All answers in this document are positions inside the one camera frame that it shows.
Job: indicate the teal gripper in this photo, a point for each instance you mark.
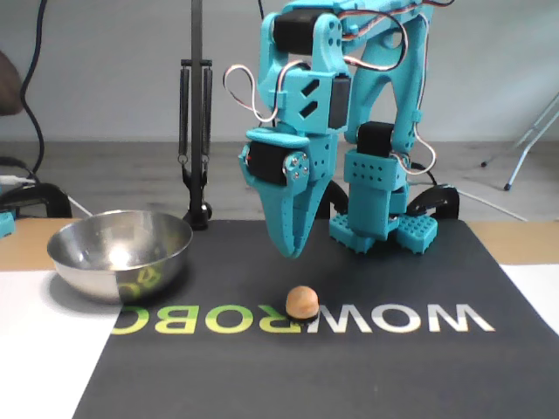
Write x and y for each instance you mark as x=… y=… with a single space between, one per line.
x=315 y=162

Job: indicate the orange ball with black base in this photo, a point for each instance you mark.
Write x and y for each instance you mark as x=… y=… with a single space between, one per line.
x=301 y=302

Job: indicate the teal robot base part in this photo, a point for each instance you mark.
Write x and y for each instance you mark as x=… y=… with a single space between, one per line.
x=6 y=222

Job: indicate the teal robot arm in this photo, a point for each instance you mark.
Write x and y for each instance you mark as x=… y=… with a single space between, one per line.
x=375 y=205

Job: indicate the metal bowl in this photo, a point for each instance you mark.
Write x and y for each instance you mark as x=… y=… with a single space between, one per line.
x=87 y=270

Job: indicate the black mat with WOWROBO print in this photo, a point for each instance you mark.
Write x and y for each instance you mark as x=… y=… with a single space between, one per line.
x=262 y=371

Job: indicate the white metal stand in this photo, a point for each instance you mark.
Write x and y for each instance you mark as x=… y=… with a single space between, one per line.
x=522 y=157

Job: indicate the white paper sheet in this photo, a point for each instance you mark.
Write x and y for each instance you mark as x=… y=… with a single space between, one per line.
x=43 y=349
x=537 y=288

